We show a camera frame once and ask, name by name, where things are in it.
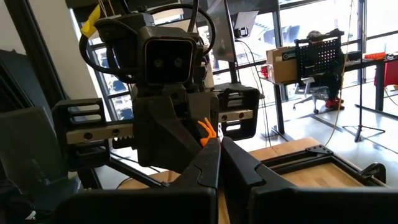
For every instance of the red cabinet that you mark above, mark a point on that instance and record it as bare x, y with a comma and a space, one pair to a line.
390, 73

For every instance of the black office desk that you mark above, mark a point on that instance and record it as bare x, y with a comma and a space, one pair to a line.
367, 63

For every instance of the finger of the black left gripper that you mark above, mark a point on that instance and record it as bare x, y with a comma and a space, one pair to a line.
161, 137
202, 105

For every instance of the black mesh office chair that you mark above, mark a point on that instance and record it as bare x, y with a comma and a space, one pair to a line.
317, 59

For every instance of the black tripod stand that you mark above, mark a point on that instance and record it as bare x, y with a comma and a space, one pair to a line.
360, 93

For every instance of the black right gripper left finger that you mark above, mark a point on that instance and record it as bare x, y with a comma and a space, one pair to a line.
205, 171

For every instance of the brown cardboard box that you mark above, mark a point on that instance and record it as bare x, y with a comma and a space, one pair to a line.
281, 65

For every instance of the grey monitor on stand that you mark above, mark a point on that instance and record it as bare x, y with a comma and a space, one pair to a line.
222, 31

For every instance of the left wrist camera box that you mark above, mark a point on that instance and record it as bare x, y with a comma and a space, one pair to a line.
168, 57

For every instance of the black frame clamp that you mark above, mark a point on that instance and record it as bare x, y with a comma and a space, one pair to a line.
373, 171

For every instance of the large window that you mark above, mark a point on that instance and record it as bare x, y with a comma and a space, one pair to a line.
311, 18

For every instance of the person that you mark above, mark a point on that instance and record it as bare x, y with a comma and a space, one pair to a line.
334, 87

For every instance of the yellow tape flag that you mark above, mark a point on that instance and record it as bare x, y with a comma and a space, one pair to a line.
90, 23

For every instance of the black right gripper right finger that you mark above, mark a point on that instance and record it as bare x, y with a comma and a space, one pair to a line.
239, 177

